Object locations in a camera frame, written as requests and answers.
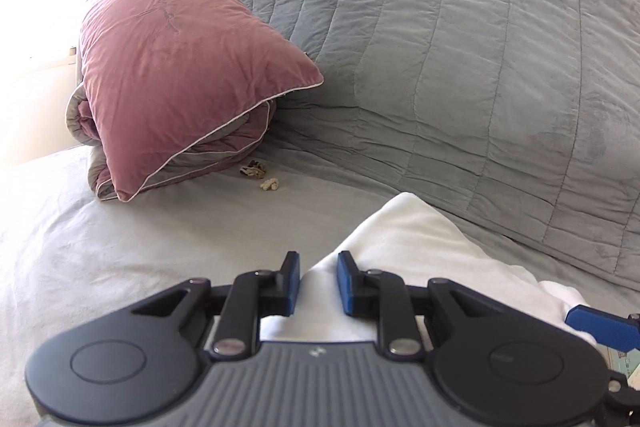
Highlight folded grey pink quilt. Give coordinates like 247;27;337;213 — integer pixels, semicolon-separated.
66;82;279;201

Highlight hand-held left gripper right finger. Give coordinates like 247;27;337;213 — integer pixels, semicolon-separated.
337;251;506;358

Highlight grey quilted headboard cover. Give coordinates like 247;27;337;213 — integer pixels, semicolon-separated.
226;0;640;293

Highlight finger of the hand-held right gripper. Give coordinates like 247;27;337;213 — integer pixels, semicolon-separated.
597;372;640;427
565;304;640;351

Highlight white pants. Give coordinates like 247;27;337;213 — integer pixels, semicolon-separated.
260;192;601;344

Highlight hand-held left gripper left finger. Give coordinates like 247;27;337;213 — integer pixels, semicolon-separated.
131;251;302;358

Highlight large pink pillow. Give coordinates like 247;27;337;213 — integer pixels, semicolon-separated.
79;0;324;203

